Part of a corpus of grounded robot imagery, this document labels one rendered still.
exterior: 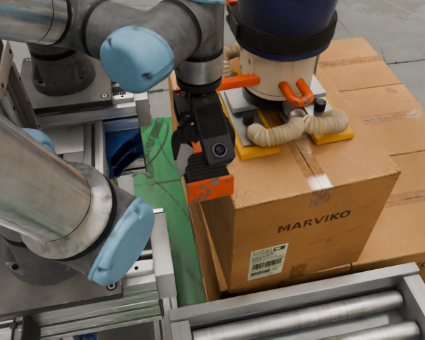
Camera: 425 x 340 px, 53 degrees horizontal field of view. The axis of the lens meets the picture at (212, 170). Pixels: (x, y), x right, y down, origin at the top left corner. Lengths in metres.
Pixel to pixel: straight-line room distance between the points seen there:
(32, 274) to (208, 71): 0.41
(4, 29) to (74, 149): 0.58
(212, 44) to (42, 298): 0.46
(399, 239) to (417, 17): 2.69
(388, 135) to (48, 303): 1.39
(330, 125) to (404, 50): 2.49
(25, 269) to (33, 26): 0.37
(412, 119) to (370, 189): 0.87
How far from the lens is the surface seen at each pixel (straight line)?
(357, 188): 1.02
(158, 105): 2.66
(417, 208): 1.55
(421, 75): 3.21
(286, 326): 1.22
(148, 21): 0.52
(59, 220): 0.45
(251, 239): 1.02
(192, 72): 0.62
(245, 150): 0.98
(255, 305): 1.17
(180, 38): 0.53
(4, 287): 0.77
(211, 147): 0.64
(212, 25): 0.58
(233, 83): 0.98
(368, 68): 2.11
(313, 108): 1.11
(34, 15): 0.53
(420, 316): 1.30
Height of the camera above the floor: 1.66
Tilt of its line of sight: 48 degrees down
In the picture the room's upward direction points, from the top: straight up
